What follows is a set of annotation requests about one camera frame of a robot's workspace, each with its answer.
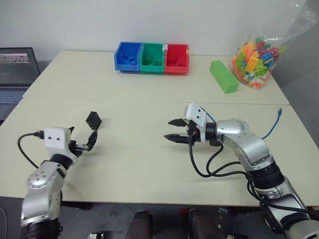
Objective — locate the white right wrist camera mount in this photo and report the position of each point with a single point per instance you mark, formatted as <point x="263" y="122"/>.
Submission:
<point x="197" y="115"/>

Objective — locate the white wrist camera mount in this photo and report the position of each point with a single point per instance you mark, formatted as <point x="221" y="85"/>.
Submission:
<point x="197" y="115"/>
<point x="56" y="140"/>

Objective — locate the green toy brick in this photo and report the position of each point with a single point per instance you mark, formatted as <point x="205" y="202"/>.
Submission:
<point x="157" y="63"/>
<point x="148" y="61"/>

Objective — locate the green plastic bin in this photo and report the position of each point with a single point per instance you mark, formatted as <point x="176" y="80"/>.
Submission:
<point x="152" y="51"/>

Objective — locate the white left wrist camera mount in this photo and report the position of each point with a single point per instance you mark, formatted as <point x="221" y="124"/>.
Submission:
<point x="56" y="140"/>

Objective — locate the dark laptop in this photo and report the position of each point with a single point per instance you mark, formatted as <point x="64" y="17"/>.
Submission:
<point x="15" y="69"/>

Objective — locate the blue toy bricks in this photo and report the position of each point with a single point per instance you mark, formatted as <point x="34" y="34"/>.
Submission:
<point x="130" y="61"/>

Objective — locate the red toy bricks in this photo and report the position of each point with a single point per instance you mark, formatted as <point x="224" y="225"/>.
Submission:
<point x="180" y="61"/>

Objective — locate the long green block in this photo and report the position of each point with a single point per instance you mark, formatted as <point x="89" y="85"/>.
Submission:
<point x="223" y="76"/>

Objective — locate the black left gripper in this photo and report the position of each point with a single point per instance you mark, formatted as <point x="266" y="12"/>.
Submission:
<point x="77" y="147"/>

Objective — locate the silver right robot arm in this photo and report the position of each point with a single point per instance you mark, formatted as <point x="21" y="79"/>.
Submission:
<point x="251" y="147"/>

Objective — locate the small black device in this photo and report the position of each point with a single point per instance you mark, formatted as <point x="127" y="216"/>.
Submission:
<point x="96" y="235"/>

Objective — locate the dark rounded shape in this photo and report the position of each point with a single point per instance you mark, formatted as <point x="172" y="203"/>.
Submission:
<point x="204" y="224"/>
<point x="139" y="224"/>

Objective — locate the clear bag of toy bricks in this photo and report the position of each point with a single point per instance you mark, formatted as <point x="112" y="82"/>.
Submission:
<point x="254" y="64"/>

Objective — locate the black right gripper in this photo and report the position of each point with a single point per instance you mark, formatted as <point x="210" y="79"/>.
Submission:
<point x="192" y="132"/>

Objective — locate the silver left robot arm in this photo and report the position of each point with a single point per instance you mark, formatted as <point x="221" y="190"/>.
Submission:
<point x="41" y="184"/>

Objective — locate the small black box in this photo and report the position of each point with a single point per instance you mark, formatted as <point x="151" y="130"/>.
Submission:
<point x="93" y="119"/>

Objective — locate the red plastic bin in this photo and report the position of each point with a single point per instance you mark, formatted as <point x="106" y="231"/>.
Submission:
<point x="175" y="51"/>

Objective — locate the blue plastic bin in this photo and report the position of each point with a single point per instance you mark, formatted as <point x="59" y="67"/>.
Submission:
<point x="119" y="63"/>

